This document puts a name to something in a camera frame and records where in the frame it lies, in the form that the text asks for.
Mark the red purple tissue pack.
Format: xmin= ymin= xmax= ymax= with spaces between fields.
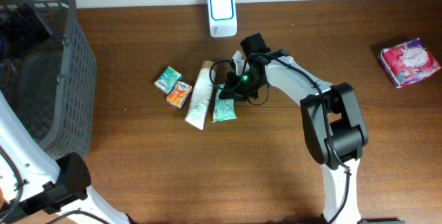
xmin=378 ymin=38 xmax=441 ymax=88

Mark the dark grey plastic basket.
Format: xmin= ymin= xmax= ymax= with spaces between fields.
xmin=1 ymin=0 xmax=97 ymax=159

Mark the teal wet wipes pouch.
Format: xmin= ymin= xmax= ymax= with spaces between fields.
xmin=212 ymin=89 xmax=237 ymax=122

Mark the green pocket tissue pack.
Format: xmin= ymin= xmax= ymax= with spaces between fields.
xmin=154 ymin=66 xmax=182 ymax=94

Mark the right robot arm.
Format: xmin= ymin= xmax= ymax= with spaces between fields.
xmin=219 ymin=33 xmax=368 ymax=223

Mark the orange pocket tissue pack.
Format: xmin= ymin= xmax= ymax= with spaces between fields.
xmin=166 ymin=81 xmax=193 ymax=108

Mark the white barcode scanner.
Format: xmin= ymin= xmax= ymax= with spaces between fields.
xmin=207 ymin=0 xmax=238 ymax=38

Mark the white tube with cork cap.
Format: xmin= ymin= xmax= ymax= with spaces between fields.
xmin=185 ymin=61 xmax=215 ymax=130

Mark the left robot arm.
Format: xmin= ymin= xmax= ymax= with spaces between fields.
xmin=1 ymin=3 xmax=131 ymax=223

